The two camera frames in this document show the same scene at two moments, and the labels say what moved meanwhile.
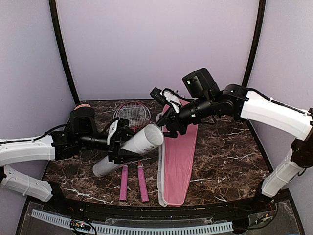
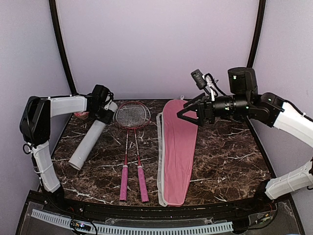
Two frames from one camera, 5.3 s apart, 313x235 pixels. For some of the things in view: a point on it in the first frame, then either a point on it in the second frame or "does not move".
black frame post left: x=53 y=8 does not move
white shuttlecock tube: x=142 y=141 to x=88 y=141
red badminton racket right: x=138 y=114 does not move
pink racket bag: x=176 y=159 does not move
